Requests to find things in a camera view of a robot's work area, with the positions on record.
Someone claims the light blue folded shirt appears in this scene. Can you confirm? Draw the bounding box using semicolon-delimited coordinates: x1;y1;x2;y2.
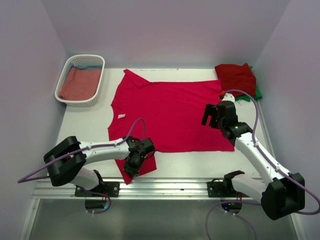
70;63;102;71

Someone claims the dark red folded shirt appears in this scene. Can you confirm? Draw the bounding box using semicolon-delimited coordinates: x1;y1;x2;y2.
214;63;251;92

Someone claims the green folded shirt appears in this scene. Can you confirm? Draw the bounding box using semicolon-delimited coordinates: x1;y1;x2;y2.
240;65;263;101

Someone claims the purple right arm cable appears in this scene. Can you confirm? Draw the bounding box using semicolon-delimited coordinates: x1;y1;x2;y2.
205;89;320;240

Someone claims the crimson red t-shirt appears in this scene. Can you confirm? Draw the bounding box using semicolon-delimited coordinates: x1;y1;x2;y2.
107;69;236;185

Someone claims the white perforated plastic basket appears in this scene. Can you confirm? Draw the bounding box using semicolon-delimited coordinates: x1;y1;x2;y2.
54;54;105;107

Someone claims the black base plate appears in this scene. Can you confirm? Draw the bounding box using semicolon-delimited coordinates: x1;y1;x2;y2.
206;179;248;198
74;181;120;198

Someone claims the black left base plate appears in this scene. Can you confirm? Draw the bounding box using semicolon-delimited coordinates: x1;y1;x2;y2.
74;181;120;198

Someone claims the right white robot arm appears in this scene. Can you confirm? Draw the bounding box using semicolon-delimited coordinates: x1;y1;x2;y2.
201;100;305;220

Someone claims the salmon pink folded shirt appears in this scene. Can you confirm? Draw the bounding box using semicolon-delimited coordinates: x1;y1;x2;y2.
58;67;102;101

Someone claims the aluminium mounting rail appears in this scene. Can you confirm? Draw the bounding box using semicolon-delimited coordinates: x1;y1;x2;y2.
31;177;266;200

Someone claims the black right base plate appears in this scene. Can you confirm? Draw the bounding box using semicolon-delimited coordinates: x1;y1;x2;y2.
206;179;248;198

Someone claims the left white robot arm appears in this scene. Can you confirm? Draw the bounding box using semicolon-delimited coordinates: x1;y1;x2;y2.
43;136;156;197

